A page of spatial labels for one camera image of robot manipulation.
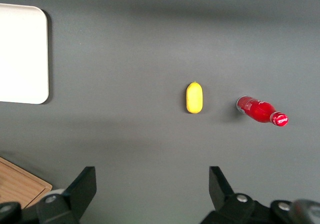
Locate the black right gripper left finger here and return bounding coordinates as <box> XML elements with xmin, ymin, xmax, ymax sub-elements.
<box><xmin>36</xmin><ymin>166</ymin><xmax>97</xmax><ymax>224</ymax></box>

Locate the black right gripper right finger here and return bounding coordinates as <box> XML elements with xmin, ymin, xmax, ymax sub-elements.
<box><xmin>201</xmin><ymin>166</ymin><xmax>256</xmax><ymax>224</ymax></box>

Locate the red coke bottle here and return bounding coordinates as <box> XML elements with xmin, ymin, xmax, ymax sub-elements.
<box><xmin>236</xmin><ymin>95</ymin><xmax>289</xmax><ymax>127</ymax></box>

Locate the white rectangular tray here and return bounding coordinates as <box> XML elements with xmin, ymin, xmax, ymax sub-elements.
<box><xmin>0</xmin><ymin>3</ymin><xmax>50</xmax><ymax>105</ymax></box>

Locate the wooden drawer cabinet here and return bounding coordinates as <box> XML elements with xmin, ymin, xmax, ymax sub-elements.
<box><xmin>0</xmin><ymin>156</ymin><xmax>54</xmax><ymax>208</ymax></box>

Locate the yellow lemon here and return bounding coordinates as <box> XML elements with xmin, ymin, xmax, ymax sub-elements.
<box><xmin>185</xmin><ymin>81</ymin><xmax>204</xmax><ymax>114</ymax></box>

